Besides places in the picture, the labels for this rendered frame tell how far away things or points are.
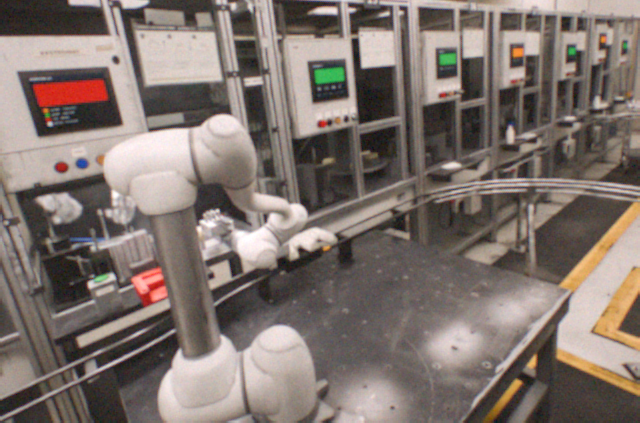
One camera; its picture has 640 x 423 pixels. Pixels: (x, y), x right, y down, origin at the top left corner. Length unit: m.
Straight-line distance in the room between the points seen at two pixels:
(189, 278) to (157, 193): 0.22
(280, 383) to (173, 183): 0.56
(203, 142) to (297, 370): 0.61
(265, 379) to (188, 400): 0.19
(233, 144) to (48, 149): 0.80
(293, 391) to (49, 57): 1.24
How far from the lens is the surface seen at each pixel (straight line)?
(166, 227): 0.87
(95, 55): 1.48
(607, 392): 2.40
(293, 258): 1.63
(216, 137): 0.79
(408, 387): 1.25
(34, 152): 1.46
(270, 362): 1.00
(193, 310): 0.94
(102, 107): 1.44
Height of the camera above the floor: 1.57
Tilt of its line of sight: 15 degrees down
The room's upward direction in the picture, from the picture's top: 7 degrees counter-clockwise
